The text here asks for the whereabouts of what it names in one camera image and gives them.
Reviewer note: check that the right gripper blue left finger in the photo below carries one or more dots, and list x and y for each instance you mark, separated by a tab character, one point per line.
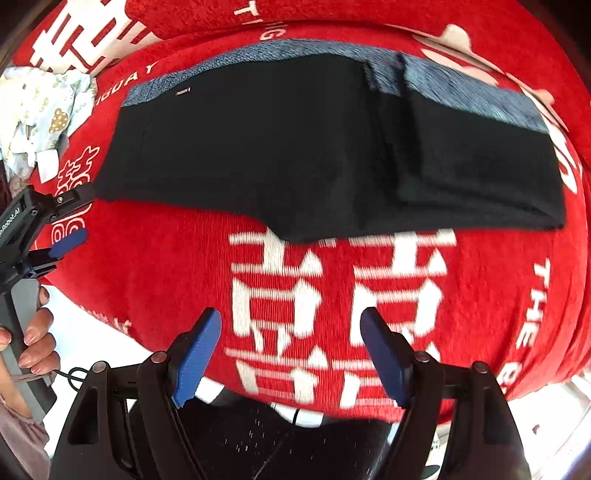
165	382

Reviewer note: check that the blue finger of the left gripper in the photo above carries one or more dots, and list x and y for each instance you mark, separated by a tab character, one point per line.
44	261

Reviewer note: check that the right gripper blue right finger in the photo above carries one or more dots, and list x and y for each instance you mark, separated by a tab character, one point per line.
415	381

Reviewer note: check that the black pants with blue waistband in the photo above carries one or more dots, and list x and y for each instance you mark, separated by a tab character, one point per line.
324	139

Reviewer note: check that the person's left hand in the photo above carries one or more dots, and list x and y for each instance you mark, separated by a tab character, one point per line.
40	355

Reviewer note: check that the red blanket with white characters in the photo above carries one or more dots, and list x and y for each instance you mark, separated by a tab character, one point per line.
516	299

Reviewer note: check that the white patterned cloth pile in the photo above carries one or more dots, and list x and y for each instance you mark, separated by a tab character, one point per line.
39	110

